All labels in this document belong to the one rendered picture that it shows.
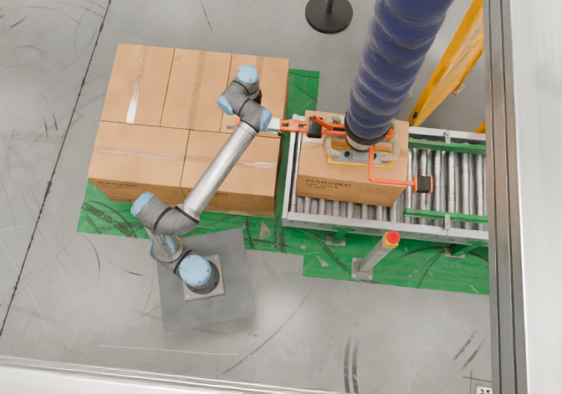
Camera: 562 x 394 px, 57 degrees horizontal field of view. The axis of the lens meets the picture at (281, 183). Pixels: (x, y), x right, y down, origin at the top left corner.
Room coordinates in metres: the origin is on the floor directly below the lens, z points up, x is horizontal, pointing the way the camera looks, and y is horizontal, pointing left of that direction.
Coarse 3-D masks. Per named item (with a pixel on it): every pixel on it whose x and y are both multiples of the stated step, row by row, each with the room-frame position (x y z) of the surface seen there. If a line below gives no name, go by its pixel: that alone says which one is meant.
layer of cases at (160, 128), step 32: (128, 64) 1.87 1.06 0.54; (160, 64) 1.87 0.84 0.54; (192, 64) 1.87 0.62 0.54; (224, 64) 1.88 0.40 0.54; (256, 64) 1.88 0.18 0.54; (288, 64) 1.88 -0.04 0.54; (128, 96) 1.62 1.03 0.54; (160, 96) 1.63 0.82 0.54; (192, 96) 1.63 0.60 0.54; (128, 128) 1.39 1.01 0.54; (160, 128) 1.39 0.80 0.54; (192, 128) 1.40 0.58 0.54; (224, 128) 1.40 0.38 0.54; (96, 160) 1.17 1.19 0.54; (128, 160) 1.17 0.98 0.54; (160, 160) 1.17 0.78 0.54; (192, 160) 1.18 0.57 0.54; (256, 160) 1.18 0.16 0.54; (128, 192) 1.03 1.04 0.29; (160, 192) 1.01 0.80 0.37; (224, 192) 0.97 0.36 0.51; (256, 192) 0.96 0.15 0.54
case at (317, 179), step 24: (312, 144) 1.13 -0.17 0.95; (336, 144) 1.13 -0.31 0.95; (384, 144) 1.13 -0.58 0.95; (312, 168) 0.98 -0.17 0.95; (336, 168) 0.98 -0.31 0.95; (360, 168) 0.99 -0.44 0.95; (384, 168) 0.99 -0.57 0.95; (312, 192) 0.93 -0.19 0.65; (336, 192) 0.92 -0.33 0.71; (360, 192) 0.90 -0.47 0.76; (384, 192) 0.89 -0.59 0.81
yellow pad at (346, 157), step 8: (344, 152) 1.01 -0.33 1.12; (352, 152) 1.01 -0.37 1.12; (376, 152) 1.01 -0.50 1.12; (384, 152) 1.01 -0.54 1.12; (328, 160) 0.97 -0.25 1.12; (336, 160) 0.97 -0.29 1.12; (344, 160) 0.97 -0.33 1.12; (352, 160) 0.97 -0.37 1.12; (368, 160) 0.97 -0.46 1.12; (376, 160) 0.97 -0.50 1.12
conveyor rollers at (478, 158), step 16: (480, 144) 1.31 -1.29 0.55; (448, 160) 1.20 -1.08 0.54; (464, 160) 1.20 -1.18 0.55; (480, 160) 1.20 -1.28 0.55; (448, 176) 1.10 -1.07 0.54; (464, 176) 1.09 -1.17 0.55; (480, 176) 1.09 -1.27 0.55; (448, 192) 0.98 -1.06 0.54; (464, 192) 0.98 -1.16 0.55; (480, 192) 0.98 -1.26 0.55; (304, 208) 0.86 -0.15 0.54; (320, 208) 0.86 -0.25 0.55; (336, 208) 0.87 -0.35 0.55; (352, 208) 0.87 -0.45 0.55; (368, 208) 0.87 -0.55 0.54; (448, 208) 0.88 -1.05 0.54; (464, 208) 0.88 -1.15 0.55; (480, 208) 0.88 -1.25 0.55; (432, 224) 0.78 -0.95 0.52; (464, 224) 0.78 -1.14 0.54; (480, 224) 0.78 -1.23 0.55
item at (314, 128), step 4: (308, 120) 1.13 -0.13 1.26; (312, 120) 1.13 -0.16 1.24; (308, 124) 1.11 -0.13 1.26; (312, 124) 1.12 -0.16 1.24; (316, 124) 1.12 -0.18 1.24; (308, 128) 1.09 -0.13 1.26; (312, 128) 1.09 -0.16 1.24; (316, 128) 1.09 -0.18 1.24; (320, 128) 1.09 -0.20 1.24; (308, 132) 1.07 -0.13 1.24; (312, 132) 1.07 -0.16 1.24; (316, 132) 1.07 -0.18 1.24; (320, 132) 1.07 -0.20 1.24; (308, 136) 1.06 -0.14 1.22; (312, 136) 1.06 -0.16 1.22; (316, 136) 1.06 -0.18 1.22; (320, 136) 1.06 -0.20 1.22
